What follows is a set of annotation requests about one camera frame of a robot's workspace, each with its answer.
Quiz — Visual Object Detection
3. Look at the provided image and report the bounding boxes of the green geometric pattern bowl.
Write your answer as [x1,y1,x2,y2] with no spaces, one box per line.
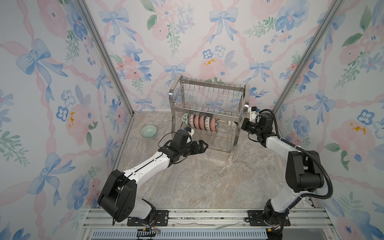
[204,117,211,131]

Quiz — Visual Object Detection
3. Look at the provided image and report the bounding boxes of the black corrugated cable conduit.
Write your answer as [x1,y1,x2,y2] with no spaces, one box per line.
[258,108,334,200]

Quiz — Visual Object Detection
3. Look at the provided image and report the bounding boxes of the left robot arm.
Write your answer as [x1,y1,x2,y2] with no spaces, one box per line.
[97,128,209,225]

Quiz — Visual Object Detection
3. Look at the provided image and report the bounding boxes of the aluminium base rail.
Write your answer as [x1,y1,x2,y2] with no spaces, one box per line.
[78,209,341,240]

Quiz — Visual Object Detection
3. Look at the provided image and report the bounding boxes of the aluminium frame post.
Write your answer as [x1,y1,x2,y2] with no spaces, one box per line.
[73,0,135,116]
[273,0,345,114]

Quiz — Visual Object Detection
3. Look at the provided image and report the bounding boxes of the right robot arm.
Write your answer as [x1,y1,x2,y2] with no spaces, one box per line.
[242,107,334,234]

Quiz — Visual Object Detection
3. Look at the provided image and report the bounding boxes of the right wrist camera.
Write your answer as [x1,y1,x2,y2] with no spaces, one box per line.
[248,109,259,123]

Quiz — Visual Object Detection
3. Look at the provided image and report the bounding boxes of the maroon patterned white bowl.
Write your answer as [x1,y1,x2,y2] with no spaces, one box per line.
[215,119,219,133]

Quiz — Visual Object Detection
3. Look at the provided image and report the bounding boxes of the mint green bowl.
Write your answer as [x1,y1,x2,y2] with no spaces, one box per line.
[141,125,158,139]

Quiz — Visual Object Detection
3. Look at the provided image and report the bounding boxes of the green leaf pattern bowl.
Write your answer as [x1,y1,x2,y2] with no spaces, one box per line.
[182,114,190,127]

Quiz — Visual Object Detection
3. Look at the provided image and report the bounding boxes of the steel two-tier dish rack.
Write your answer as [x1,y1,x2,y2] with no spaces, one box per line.
[169,75,250,159]

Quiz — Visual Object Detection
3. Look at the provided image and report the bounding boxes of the blue triangle pattern bowl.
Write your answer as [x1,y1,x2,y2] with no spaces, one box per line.
[188,115,195,129]

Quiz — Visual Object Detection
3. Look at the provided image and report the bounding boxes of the left aluminium frame post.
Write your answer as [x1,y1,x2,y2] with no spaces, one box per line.
[73,0,135,116]

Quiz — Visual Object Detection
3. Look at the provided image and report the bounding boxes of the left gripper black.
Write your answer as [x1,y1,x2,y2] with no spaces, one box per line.
[179,139,208,158]

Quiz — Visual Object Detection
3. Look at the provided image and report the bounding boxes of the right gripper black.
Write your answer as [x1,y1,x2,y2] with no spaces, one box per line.
[233,118,262,137]

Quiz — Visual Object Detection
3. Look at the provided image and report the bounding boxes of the right aluminium frame post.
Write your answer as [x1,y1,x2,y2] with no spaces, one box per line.
[273,0,345,114]

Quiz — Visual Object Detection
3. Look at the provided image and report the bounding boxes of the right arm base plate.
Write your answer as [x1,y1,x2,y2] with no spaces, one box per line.
[245,210,291,227]

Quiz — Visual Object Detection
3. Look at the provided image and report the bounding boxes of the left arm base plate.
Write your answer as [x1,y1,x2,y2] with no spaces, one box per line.
[127,210,169,227]

